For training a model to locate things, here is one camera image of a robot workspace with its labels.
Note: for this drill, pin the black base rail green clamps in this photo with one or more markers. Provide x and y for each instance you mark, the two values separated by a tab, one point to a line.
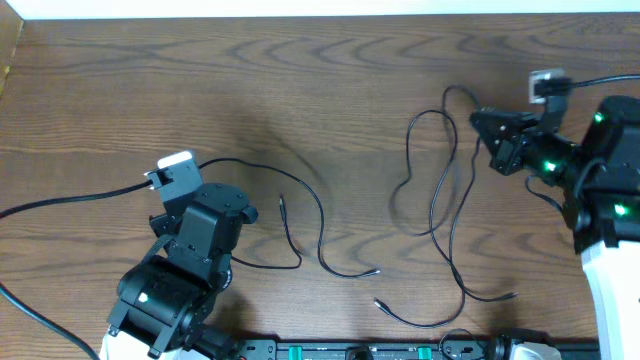
457	344

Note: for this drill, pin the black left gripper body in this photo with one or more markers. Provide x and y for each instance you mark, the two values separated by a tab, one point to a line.
171	220

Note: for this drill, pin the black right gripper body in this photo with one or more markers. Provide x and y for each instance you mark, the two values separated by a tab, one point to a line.
522	150

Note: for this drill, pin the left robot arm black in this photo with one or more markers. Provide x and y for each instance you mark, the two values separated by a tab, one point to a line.
164	300

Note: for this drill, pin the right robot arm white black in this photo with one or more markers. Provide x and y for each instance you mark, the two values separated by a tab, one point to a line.
599	177

